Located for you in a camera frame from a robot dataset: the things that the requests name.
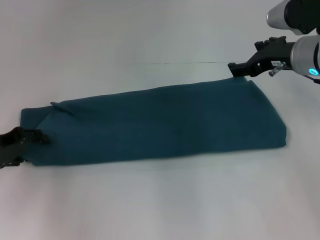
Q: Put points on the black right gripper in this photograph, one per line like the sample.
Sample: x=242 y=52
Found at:
x=275 y=56

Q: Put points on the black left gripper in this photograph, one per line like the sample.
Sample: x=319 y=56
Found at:
x=11 y=146

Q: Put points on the teal blue shirt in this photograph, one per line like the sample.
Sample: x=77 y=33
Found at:
x=155 y=127

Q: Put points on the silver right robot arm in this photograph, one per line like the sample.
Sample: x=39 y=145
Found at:
x=306 y=57

